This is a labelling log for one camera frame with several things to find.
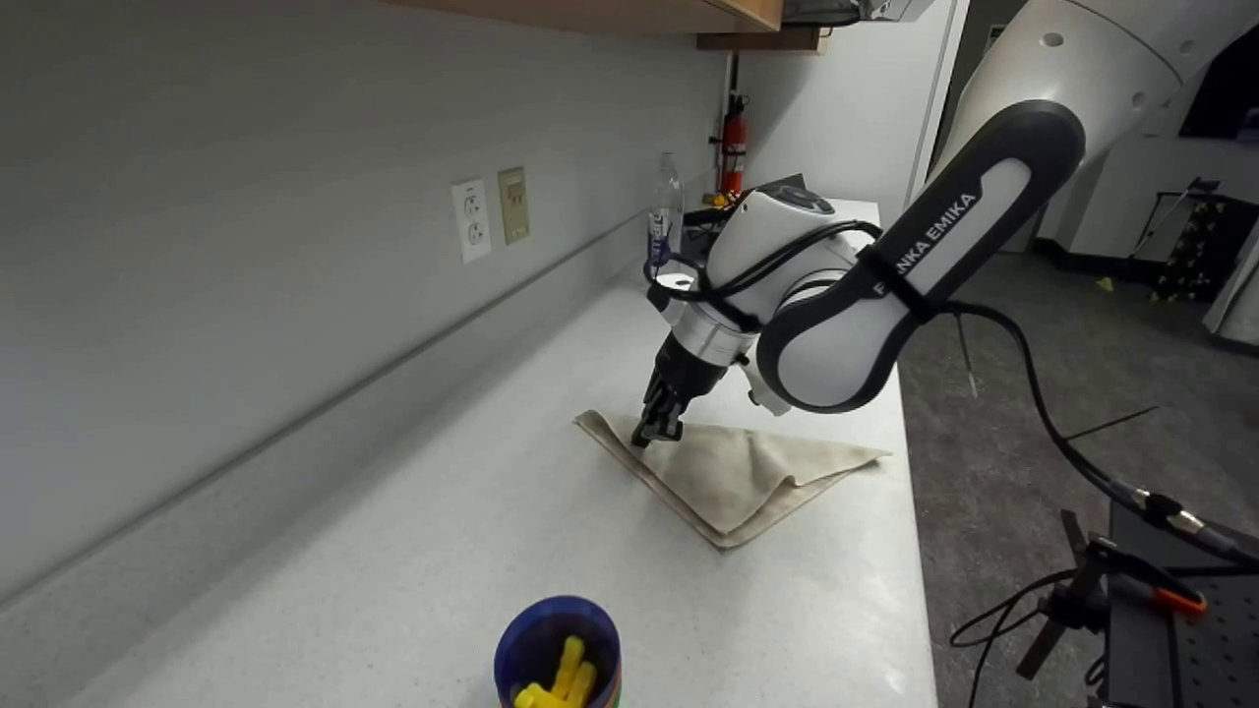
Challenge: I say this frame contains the blue cup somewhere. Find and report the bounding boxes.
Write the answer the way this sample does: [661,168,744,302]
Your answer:
[493,596,620,708]

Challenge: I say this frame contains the black clamp tripod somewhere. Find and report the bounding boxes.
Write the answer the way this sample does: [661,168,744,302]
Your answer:
[948,506,1216,683]

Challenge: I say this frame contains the wooden wall cabinet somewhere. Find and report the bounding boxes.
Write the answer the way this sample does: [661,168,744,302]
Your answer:
[390,0,784,36]

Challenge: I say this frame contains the white power outlet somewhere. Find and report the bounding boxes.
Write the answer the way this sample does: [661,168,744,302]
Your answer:
[451,176,493,265]

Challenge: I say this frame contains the beige wall switch plate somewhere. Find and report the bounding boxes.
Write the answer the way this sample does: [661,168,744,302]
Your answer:
[500,166,530,243]

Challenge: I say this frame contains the yellow pieces in cup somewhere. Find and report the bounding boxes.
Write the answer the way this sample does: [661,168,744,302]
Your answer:
[512,639,599,708]

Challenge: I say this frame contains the red fire extinguisher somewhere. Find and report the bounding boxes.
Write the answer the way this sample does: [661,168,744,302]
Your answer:
[719,53,748,201]

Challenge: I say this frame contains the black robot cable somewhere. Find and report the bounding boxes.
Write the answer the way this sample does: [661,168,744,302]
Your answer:
[644,221,1259,568]

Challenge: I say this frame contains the clear plastic water bottle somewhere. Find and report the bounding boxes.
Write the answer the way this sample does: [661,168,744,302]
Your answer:
[644,159,685,277]

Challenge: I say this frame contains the black stand table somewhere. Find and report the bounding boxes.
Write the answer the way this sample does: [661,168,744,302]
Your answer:
[1102,506,1259,708]

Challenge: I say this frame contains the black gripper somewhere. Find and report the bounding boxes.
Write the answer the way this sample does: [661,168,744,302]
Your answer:
[631,339,724,450]

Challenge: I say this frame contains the white cloth towel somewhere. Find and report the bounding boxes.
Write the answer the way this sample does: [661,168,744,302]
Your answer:
[576,408,880,552]

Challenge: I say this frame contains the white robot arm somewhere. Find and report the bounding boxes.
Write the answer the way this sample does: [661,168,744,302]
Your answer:
[635,0,1259,446]

